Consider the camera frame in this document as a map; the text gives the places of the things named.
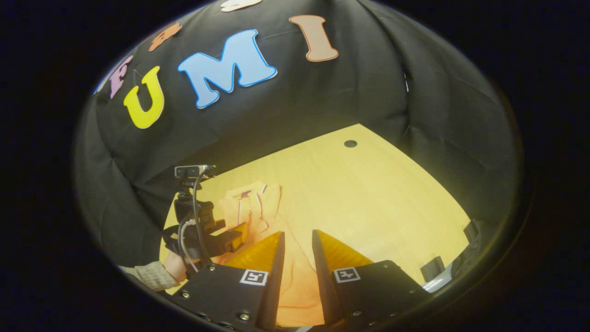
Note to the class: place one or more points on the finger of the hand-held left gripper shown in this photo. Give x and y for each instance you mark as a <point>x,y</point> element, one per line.
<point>226,242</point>

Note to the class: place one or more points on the black backdrop cloth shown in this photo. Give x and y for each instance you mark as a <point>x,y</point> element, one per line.
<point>322,101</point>

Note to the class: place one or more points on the black box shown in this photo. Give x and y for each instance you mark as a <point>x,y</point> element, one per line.
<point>433,269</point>

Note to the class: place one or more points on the orange T-shirt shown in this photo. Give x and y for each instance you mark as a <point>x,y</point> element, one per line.
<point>295,286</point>

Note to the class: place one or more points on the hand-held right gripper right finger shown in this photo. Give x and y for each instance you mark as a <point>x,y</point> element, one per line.
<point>320,286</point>

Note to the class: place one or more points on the light grey sheet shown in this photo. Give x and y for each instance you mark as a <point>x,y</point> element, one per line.
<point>440,282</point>

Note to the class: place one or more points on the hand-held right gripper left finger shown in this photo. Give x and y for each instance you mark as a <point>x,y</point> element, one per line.
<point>275,286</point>

